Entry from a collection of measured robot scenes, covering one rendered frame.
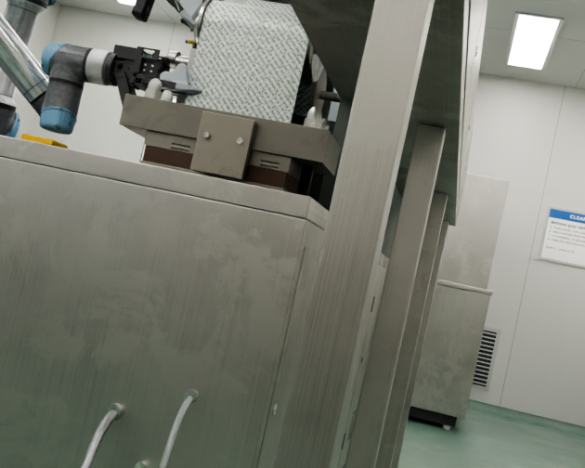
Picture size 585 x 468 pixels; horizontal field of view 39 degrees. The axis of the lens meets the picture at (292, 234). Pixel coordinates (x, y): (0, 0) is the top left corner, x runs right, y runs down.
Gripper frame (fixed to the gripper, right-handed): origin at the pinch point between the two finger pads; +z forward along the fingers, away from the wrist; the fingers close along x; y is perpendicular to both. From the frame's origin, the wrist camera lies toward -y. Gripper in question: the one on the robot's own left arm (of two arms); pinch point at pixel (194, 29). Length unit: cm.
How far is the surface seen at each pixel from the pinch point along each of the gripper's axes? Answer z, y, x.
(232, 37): 11.0, 5.4, -8.4
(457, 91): 54, 30, -27
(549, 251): 95, 100, 546
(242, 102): 23.5, -1.5, -8.4
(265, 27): 13.9, 12.0, -8.4
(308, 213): 56, -3, -33
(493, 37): -55, 157, 449
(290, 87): 27.6, 8.1, -8.4
